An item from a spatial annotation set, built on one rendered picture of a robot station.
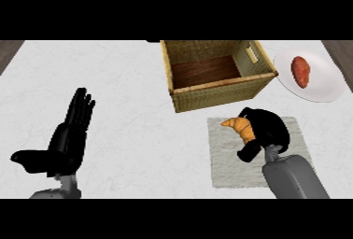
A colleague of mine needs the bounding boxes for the white plate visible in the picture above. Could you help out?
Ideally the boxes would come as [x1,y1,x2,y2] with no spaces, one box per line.
[273,48,347,104]

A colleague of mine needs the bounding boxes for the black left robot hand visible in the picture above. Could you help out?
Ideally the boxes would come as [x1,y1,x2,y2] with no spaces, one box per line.
[10,87,97,178]

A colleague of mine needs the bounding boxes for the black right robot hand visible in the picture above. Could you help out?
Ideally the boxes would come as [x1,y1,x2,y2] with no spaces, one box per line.
[236,106,292,163]

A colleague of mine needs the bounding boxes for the red-orange sweet potato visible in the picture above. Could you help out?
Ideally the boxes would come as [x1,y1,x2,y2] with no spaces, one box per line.
[289,55,311,90]

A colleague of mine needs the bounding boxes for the tan wicker basket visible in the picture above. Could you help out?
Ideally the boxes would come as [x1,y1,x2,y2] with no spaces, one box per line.
[158,40,280,114]

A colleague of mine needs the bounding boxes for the pale grey placemat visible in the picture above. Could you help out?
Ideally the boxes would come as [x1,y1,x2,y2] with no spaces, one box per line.
[205,116,314,190]

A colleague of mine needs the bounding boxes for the orange croissant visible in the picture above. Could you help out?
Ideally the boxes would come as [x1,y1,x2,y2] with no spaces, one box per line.
[218,117,256,146]

